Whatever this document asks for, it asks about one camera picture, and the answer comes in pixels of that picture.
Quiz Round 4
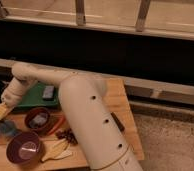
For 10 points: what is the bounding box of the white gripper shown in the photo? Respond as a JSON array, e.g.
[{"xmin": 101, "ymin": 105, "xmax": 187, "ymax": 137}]
[{"xmin": 0, "ymin": 88, "xmax": 22, "ymax": 120}]

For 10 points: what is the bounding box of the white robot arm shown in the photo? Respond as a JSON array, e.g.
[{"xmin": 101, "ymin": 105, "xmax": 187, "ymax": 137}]
[{"xmin": 0, "ymin": 62, "xmax": 143, "ymax": 171}]

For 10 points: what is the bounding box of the blue plastic cup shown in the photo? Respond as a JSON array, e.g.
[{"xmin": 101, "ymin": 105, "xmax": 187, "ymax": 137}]
[{"xmin": 0, "ymin": 120, "xmax": 16, "ymax": 137}]

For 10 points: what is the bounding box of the green plastic tray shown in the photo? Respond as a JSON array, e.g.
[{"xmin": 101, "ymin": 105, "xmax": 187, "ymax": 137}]
[{"xmin": 17, "ymin": 82, "xmax": 60, "ymax": 110}]

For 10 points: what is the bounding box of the crumpled foil wrapper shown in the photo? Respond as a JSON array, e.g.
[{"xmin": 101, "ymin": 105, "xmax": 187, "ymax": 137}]
[{"xmin": 29, "ymin": 113, "xmax": 48, "ymax": 129}]

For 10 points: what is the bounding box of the red bowl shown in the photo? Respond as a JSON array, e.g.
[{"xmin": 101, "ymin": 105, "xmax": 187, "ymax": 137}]
[{"xmin": 24, "ymin": 107, "xmax": 51, "ymax": 135}]

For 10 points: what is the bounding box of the purple bowl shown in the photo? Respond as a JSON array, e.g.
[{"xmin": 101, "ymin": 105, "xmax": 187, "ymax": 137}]
[{"xmin": 6, "ymin": 132, "xmax": 42, "ymax": 165}]

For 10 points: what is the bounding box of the grey sponge block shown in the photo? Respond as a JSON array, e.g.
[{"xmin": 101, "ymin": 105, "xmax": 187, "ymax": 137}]
[{"xmin": 42, "ymin": 85, "xmax": 55, "ymax": 100}]

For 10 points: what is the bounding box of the red chili pepper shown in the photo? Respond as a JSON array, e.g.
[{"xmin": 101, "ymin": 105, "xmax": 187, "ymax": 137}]
[{"xmin": 46, "ymin": 116, "xmax": 65, "ymax": 135}]

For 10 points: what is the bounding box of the bunch of dark grapes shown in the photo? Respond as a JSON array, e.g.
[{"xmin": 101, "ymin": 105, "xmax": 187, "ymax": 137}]
[{"xmin": 55, "ymin": 129, "xmax": 78, "ymax": 145}]

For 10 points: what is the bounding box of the wooden spatula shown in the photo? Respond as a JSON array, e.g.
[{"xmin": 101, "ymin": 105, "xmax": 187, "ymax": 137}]
[{"xmin": 41, "ymin": 140, "xmax": 69, "ymax": 162}]

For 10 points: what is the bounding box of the black rectangular block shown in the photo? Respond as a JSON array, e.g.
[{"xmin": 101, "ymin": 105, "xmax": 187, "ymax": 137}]
[{"xmin": 111, "ymin": 112, "xmax": 125, "ymax": 132}]

